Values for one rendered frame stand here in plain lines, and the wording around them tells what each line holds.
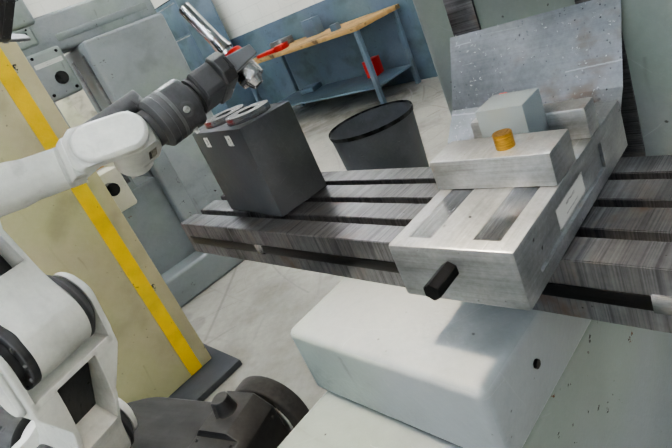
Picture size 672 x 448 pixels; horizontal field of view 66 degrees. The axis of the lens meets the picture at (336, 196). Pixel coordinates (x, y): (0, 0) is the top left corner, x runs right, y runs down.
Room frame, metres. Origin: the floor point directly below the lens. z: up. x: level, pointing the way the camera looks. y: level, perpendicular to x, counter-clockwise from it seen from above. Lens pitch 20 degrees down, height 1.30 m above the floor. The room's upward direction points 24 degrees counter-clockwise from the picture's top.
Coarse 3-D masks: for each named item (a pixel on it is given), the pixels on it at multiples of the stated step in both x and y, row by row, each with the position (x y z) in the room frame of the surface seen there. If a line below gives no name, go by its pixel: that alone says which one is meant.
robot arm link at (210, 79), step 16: (208, 64) 0.89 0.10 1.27; (224, 64) 0.88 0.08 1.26; (176, 80) 0.88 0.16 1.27; (192, 80) 0.88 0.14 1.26; (208, 80) 0.88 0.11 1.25; (224, 80) 0.88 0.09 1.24; (160, 96) 0.85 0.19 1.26; (176, 96) 0.85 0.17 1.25; (192, 96) 0.86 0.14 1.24; (208, 96) 0.87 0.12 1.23; (224, 96) 0.92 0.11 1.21; (176, 112) 0.84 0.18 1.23; (192, 112) 0.85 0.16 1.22; (192, 128) 0.86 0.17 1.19
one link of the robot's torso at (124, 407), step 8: (120, 400) 0.97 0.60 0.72; (120, 408) 0.96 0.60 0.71; (128, 408) 0.96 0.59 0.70; (128, 416) 0.95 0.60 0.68; (32, 424) 0.98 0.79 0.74; (136, 424) 0.96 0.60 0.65; (24, 432) 0.98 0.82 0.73; (32, 432) 0.96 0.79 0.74; (24, 440) 0.95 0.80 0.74; (32, 440) 0.95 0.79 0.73
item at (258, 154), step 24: (216, 120) 1.05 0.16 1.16; (240, 120) 0.96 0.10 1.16; (264, 120) 0.95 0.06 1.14; (288, 120) 0.97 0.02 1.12; (216, 144) 1.03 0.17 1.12; (240, 144) 0.94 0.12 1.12; (264, 144) 0.94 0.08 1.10; (288, 144) 0.96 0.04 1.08; (216, 168) 1.08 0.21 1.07; (240, 168) 0.98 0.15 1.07; (264, 168) 0.93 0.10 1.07; (288, 168) 0.95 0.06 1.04; (312, 168) 0.98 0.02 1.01; (240, 192) 1.03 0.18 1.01; (264, 192) 0.94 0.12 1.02; (288, 192) 0.94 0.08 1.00; (312, 192) 0.97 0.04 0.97
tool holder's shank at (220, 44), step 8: (184, 8) 0.97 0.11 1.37; (192, 8) 0.98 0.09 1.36; (184, 16) 0.98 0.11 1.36; (192, 16) 0.97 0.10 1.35; (200, 16) 0.97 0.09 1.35; (192, 24) 0.98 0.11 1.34; (200, 24) 0.96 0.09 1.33; (208, 24) 0.97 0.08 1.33; (200, 32) 0.97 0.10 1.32; (208, 32) 0.96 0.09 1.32; (216, 32) 0.96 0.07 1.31; (208, 40) 0.96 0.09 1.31; (216, 40) 0.95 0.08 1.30; (224, 40) 0.95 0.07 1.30; (216, 48) 0.95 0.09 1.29; (224, 48) 0.95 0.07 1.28
